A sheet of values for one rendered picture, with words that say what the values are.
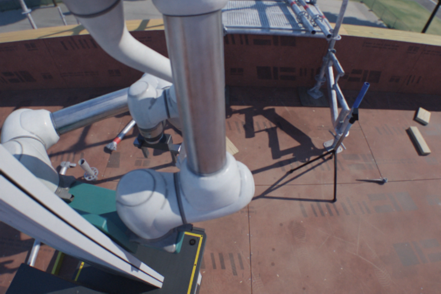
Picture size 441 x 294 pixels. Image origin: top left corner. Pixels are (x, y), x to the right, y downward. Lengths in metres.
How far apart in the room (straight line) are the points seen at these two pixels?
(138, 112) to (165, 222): 0.35
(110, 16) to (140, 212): 0.44
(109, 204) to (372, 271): 1.76
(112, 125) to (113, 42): 2.10
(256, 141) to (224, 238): 0.92
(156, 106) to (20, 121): 0.56
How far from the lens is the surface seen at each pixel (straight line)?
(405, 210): 2.42
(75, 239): 0.62
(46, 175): 0.97
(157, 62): 0.62
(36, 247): 2.22
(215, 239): 1.83
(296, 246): 1.89
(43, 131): 1.07
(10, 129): 1.09
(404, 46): 3.08
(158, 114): 0.81
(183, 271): 1.47
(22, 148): 0.93
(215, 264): 1.79
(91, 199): 1.01
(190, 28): 0.40
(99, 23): 0.47
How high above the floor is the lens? 1.77
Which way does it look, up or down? 50 degrees down
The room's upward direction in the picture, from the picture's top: straight up
